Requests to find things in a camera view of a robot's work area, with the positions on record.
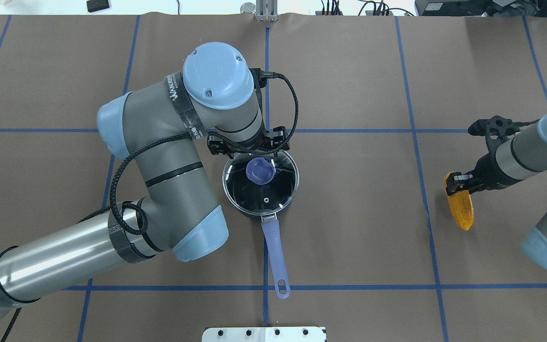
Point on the yellow corn cob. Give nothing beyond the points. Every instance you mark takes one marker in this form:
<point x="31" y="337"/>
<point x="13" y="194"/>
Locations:
<point x="461" y="208"/>

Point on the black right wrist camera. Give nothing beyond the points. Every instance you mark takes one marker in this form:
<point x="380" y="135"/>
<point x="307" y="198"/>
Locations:
<point x="496" y="128"/>

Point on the aluminium frame post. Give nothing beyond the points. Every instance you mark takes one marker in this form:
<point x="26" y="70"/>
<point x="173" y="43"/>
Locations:
<point x="266" y="10"/>

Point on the glass pot lid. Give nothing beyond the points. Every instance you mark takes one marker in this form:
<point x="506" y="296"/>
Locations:
<point x="261" y="185"/>

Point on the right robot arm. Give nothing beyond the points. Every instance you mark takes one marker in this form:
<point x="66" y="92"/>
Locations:
<point x="516" y="153"/>

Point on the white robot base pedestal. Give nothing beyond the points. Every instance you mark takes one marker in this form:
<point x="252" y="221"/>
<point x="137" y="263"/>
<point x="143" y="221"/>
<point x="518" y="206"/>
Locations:
<point x="265" y="334"/>

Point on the small black flat device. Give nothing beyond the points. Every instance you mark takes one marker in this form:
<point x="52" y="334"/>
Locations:
<point x="93" y="6"/>

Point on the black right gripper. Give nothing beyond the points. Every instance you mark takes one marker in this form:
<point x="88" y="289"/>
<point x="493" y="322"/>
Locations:
<point x="485" y="170"/>

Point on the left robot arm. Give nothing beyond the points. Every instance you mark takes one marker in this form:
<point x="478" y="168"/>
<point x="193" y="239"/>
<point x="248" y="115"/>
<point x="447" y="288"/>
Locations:
<point x="160" y="197"/>

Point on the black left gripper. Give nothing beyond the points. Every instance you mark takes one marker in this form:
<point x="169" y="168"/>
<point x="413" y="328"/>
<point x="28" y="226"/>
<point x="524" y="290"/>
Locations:
<point x="216" y="145"/>

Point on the dark blue saucepan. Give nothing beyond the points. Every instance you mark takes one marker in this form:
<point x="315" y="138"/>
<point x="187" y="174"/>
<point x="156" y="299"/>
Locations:
<point x="270" y="226"/>

